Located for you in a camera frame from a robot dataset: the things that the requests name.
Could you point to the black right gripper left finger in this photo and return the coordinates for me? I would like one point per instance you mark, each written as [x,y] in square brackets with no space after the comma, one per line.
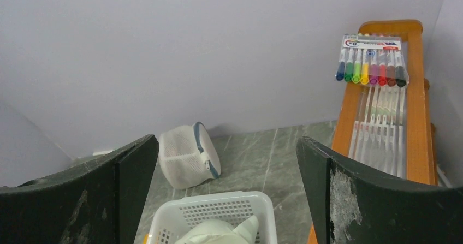
[97,201]

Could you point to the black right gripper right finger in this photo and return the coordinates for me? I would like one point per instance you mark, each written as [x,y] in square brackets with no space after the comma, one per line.
[351,202]

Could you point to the white mesh laundry bag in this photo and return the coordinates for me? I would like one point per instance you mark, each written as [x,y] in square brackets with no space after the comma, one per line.
[187,156]

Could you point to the clear pen packs on rack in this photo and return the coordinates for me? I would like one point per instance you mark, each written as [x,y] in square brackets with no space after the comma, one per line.
[379,131]

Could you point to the white plastic basket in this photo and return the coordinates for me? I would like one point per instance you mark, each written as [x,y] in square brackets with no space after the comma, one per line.
[176,218]

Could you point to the orange wooden rack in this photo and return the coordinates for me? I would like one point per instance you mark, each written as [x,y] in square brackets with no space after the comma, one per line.
[421,163]

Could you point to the white cloth in basket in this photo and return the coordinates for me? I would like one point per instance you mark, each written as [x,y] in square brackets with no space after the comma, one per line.
[218,231]

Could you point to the colour marker pen pack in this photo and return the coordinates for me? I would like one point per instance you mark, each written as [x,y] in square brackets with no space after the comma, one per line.
[372,60]

